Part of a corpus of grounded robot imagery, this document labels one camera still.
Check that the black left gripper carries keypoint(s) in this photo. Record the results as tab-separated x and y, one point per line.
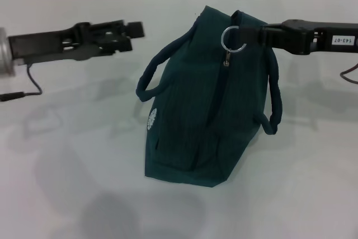
42	44

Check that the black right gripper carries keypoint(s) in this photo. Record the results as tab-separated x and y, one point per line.
321	39

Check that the dark green lunch bag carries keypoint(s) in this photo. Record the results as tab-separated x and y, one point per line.
201	110

